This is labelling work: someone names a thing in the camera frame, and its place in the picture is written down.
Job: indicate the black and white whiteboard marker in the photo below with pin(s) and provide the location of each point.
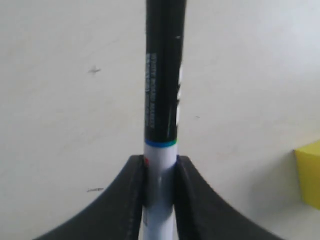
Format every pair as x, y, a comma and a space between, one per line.
165, 24

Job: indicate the yellow cube block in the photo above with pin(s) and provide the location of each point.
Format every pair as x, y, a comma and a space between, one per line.
308, 168

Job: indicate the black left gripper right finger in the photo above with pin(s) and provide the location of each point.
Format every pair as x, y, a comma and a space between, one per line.
201, 214

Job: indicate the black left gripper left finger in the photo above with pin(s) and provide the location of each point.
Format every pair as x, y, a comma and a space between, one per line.
115, 215

